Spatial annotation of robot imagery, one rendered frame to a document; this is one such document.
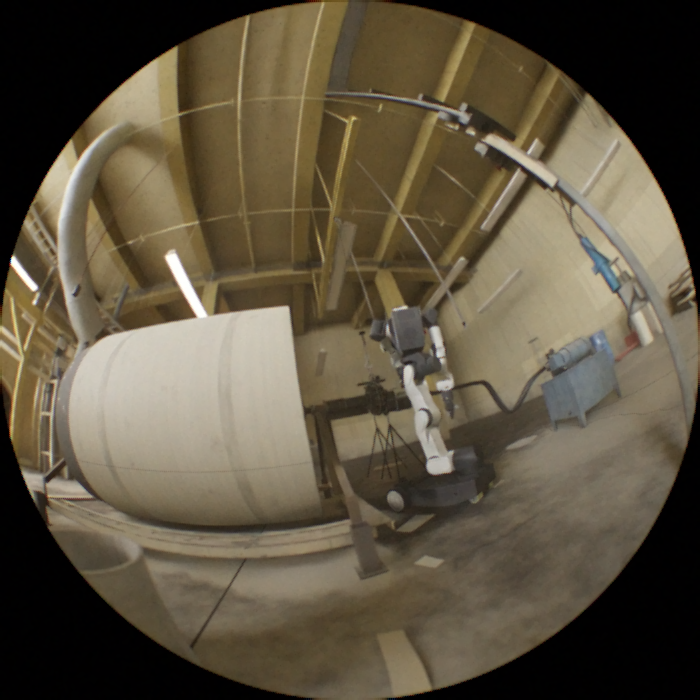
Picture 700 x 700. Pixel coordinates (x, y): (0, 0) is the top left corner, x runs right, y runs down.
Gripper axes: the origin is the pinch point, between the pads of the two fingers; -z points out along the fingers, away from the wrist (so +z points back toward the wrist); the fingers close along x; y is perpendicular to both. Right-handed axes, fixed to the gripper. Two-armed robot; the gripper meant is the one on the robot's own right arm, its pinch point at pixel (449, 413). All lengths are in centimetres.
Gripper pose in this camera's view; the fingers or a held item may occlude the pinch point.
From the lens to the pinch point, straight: 182.2
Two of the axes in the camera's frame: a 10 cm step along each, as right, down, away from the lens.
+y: -9.7, 1.9, 1.3
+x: 1.4, 0.8, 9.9
